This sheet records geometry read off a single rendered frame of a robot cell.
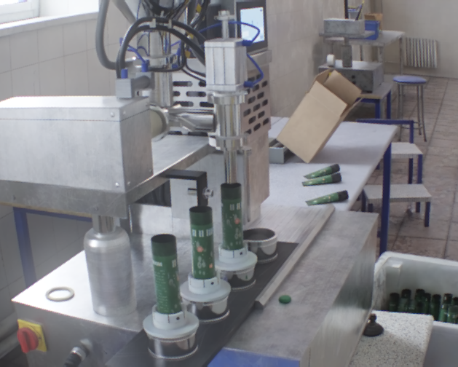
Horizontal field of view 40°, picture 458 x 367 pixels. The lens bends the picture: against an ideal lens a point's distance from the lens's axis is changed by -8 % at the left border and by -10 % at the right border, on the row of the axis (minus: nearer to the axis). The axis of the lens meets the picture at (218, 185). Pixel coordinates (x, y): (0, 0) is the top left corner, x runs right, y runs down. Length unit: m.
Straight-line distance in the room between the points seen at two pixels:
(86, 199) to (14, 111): 0.18
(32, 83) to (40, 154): 1.97
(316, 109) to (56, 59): 1.20
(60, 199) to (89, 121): 0.13
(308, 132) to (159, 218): 1.51
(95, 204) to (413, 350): 0.78
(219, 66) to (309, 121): 1.78
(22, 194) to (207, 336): 0.35
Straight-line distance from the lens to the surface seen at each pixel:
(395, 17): 11.19
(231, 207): 1.00
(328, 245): 1.23
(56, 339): 1.07
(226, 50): 0.94
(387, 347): 1.43
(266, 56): 1.28
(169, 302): 0.84
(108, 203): 0.93
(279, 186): 2.47
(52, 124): 0.95
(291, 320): 0.97
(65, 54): 3.15
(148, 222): 1.30
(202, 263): 0.92
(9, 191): 1.04
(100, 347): 1.02
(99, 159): 0.92
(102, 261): 0.97
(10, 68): 2.82
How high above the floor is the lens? 1.49
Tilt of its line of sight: 17 degrees down
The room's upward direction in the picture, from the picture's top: 2 degrees counter-clockwise
